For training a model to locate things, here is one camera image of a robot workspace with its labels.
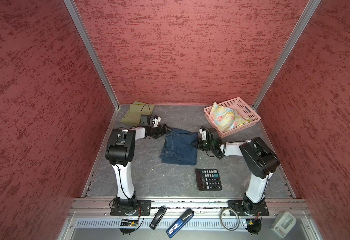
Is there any olive green skirt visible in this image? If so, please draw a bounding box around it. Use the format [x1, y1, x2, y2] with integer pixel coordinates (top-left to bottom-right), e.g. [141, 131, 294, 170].
[121, 101, 155, 126]

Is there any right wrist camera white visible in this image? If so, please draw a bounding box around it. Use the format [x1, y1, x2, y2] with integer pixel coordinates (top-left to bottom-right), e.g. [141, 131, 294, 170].
[199, 128, 209, 141]

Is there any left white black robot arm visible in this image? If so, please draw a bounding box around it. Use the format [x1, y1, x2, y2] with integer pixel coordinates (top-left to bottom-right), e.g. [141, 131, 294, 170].
[105, 124, 172, 215]

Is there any right small circuit board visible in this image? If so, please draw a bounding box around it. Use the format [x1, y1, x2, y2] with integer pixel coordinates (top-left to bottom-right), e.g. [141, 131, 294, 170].
[247, 219, 262, 235]

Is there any pink plastic basket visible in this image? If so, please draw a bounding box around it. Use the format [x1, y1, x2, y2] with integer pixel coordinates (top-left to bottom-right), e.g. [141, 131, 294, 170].
[204, 98, 261, 138]

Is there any pastel patterned cloth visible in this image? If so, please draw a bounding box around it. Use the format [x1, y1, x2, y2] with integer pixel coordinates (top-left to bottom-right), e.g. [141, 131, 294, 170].
[209, 102, 252, 133]

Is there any grey coiled cable ring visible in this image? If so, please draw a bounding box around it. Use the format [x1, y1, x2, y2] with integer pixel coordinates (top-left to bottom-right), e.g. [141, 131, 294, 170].
[220, 208, 241, 232]

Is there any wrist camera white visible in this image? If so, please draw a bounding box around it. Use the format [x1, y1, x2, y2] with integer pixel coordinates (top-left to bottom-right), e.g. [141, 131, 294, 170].
[139, 115, 161, 128]
[199, 128, 209, 141]

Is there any black desk calculator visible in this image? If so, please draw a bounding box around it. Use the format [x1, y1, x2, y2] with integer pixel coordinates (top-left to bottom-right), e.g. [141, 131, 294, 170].
[195, 169, 222, 191]

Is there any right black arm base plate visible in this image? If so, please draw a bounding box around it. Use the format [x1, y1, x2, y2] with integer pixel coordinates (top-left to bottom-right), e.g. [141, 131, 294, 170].
[228, 200, 270, 217]

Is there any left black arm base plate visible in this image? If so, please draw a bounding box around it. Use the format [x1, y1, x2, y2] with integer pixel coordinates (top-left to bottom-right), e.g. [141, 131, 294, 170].
[110, 200, 152, 216]

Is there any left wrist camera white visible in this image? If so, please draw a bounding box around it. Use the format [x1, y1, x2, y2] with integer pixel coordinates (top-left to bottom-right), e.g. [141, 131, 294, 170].
[139, 115, 161, 128]

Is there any blue black stapler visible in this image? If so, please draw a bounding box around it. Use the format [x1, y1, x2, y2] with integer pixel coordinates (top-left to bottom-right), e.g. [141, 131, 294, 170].
[166, 209, 194, 239]

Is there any blue denim skirt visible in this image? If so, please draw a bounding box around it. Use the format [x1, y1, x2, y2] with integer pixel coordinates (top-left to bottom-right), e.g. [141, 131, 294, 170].
[160, 128, 198, 166]

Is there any grey plastic dispenser box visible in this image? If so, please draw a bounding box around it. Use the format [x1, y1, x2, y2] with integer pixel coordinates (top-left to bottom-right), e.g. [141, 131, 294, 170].
[271, 211, 297, 239]

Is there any small circuit board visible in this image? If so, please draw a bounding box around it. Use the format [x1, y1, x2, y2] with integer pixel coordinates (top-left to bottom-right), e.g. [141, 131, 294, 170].
[247, 219, 262, 235]
[120, 219, 139, 228]

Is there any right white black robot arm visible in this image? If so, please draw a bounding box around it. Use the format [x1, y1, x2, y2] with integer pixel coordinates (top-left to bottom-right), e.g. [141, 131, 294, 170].
[191, 127, 280, 216]

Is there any left small circuit board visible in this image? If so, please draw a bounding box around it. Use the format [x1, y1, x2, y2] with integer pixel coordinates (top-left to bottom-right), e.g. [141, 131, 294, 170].
[120, 219, 139, 228]

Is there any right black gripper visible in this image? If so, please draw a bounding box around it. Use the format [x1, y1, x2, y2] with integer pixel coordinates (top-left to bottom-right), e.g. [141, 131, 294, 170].
[190, 137, 215, 152]

